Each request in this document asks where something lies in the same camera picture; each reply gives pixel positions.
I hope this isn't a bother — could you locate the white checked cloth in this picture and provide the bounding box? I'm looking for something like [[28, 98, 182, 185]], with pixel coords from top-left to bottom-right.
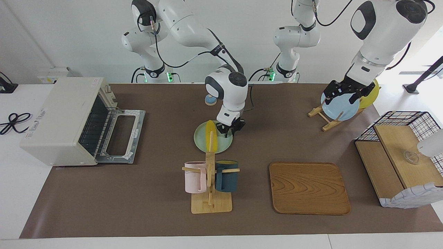
[[379, 182, 443, 209]]

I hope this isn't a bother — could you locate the wooden plate rack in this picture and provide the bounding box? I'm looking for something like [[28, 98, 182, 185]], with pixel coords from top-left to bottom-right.
[[308, 86, 381, 132]]

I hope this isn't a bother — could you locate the mint green plate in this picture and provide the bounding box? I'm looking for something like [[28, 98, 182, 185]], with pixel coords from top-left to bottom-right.
[[193, 120, 233, 154]]

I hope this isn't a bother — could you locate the wire and wood shelf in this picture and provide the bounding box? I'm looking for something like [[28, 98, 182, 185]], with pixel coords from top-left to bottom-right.
[[355, 124, 443, 208]]

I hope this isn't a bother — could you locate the wooden mug rack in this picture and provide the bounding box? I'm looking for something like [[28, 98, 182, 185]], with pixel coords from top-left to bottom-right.
[[182, 131, 241, 214]]

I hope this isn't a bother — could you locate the black wire basket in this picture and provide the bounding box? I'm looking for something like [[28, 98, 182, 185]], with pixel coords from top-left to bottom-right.
[[355, 111, 443, 173]]

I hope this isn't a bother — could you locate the metal oven rack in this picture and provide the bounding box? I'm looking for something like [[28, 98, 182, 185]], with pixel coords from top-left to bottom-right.
[[79, 94, 120, 157]]

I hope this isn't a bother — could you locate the brown wooden tray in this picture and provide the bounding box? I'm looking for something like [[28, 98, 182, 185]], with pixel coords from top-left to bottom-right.
[[269, 162, 351, 215]]

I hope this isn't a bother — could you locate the black base cable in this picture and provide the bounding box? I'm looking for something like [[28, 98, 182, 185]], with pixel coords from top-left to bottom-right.
[[248, 67, 270, 82], [131, 67, 145, 83]]

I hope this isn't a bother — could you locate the yellow corn cob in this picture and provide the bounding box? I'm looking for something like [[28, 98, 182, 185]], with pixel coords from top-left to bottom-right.
[[206, 120, 218, 153]]

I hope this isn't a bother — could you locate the white rounded object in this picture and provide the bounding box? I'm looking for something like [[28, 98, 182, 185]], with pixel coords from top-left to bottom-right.
[[417, 129, 443, 158]]

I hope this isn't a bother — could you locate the light blue plate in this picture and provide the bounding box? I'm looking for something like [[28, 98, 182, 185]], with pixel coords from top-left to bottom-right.
[[320, 91, 360, 121]]

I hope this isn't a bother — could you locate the white socket box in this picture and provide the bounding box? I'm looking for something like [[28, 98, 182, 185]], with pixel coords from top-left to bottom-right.
[[37, 67, 75, 84]]

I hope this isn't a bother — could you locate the brown table mat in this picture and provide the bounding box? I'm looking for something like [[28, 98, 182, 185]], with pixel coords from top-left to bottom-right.
[[19, 83, 443, 239]]

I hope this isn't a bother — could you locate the cream toaster oven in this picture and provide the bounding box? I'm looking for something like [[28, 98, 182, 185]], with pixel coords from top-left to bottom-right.
[[20, 77, 121, 167]]

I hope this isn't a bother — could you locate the dark teal mug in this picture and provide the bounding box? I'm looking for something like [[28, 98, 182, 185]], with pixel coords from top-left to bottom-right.
[[215, 159, 239, 193]]

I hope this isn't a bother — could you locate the yellow plate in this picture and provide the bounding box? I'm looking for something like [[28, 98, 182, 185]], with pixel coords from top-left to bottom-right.
[[358, 79, 380, 109]]

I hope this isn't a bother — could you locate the black looped cable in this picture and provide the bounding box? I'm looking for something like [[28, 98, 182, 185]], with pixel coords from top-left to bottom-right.
[[0, 112, 32, 135]]

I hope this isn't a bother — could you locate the black clamp base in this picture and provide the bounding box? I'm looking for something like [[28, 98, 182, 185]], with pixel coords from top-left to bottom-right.
[[0, 72, 18, 94]]

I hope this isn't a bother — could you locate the small clear glass piece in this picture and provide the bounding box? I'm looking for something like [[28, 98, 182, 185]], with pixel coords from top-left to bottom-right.
[[403, 150, 420, 165]]

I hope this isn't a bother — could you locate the toaster oven glass door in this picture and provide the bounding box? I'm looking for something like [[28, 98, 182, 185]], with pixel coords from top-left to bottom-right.
[[95, 109, 146, 164]]

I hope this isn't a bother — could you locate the pink mug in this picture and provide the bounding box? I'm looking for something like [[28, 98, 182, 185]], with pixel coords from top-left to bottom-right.
[[184, 161, 208, 194]]

